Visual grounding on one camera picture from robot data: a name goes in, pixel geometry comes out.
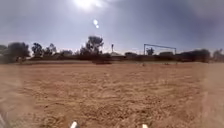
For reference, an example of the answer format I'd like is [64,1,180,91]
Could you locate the tall dark tree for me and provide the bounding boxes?
[79,35,105,61]

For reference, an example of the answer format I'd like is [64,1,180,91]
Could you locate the metal goal frame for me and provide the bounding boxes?
[143,43,178,56]

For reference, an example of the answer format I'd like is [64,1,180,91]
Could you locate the row of trees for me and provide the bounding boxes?
[0,41,224,65]

